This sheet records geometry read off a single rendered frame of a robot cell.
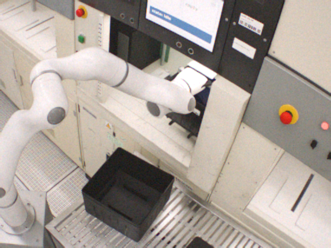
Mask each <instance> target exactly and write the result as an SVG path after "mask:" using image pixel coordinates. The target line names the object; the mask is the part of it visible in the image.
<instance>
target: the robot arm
mask: <svg viewBox="0 0 331 248"><path fill-rule="evenodd" d="M65 79H69V80H70V79H72V80H78V81H89V80H97V81H99V82H102V83H105V84H107V85H108V86H111V87H112V88H114V89H117V90H119V91H120V92H123V93H125V94H128V95H130V96H132V97H135V98H137V99H141V100H145V101H146V102H145V104H146V107H147V110H148V111H149V113H150V114H151V115H153V117H155V118H157V119H161V118H163V117H164V115H166V114H167V113H169V112H177V113H183V114H186V113H191V112H192V111H193V110H194V108H195V107H196V100H195V98H194V97H193V95H194V94H196V93H198V92H200V91H201V90H204V89H205V88H206V87H207V86H211V85H212V83H211V81H210V80H209V78H208V77H206V76H205V75H201V74H200V73H199V71H197V70H195V69H194V68H192V67H190V68H189V67H184V70H183V71H182V72H181V73H180V74H179V75H178V76H176V78H175V79H174V80H172V81H168V80H165V79H162V78H159V77H157V76H152V75H150V74H147V73H145V72H143V71H142V70H140V69H138V68H136V67H135V66H133V65H131V64H129V63H127V62H126V61H124V60H122V59H121V58H119V57H117V56H115V55H113V54H112V53H109V52H108V51H106V50H104V49H101V48H99V47H88V48H85V49H82V50H81V51H79V52H77V53H75V54H72V55H70V56H66V57H63V58H47V59H44V60H41V61H39V63H37V64H36V65H35V66H34V67H33V69H32V70H31V73H30V86H31V91H32V93H33V98H34V101H33V105H32V106H31V109H30V110H19V111H17V112H15V113H14V114H12V116H11V117H10V119H9V121H7V123H6V125H5V126H4V128H3V130H2V132H1V133H0V228H1V229H2V230H3V231H5V232H6V233H8V234H13V235H20V234H23V233H25V232H27V231H28V230H29V229H30V228H31V227H32V226H33V224H34V221H35V210H34V208H33V206H32V205H31V204H30V202H28V201H27V200H25V199H23V198H22V197H20V195H19V193H18V191H17V189H16V187H15V185H14V182H13V179H14V176H15V173H16V170H17V166H18V162H19V159H20V157H21V154H22V152H23V150H24V148H25V147H26V146H27V144H28V143H29V141H30V140H31V139H32V138H33V136H34V135H35V134H36V133H37V132H38V131H40V130H45V129H53V128H56V127H57V126H59V125H61V123H62V122H63V121H64V120H65V117H66V116H67V113H68V111H69V103H68V98H67V94H66V92H65V88H64V87H63V83H62V81H63V80H65Z"/></svg>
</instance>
